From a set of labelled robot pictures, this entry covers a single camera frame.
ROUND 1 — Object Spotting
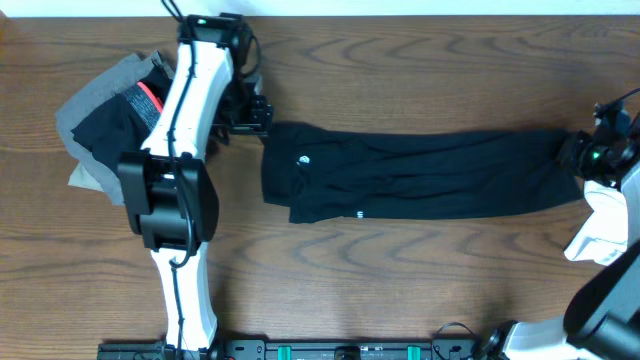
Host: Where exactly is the black polo shirt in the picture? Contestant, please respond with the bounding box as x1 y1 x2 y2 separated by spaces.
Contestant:
261 122 582 223

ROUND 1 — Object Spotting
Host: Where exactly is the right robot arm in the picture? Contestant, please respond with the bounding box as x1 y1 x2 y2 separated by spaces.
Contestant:
473 99 639 359

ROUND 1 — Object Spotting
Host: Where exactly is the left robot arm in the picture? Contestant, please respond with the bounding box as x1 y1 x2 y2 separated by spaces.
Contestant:
117 13 274 359

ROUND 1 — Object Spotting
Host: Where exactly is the white garment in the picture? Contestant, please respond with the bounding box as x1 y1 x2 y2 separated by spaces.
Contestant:
564 181 628 266

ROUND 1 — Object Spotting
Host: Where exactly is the grey folded garment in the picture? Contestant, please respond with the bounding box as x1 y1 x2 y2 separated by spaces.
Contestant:
54 50 176 207

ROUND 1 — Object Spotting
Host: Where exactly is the beige folded garment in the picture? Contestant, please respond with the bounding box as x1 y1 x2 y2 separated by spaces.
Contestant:
67 162 103 192

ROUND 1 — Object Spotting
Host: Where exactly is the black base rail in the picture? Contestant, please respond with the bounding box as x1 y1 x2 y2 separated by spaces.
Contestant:
96 338 487 360

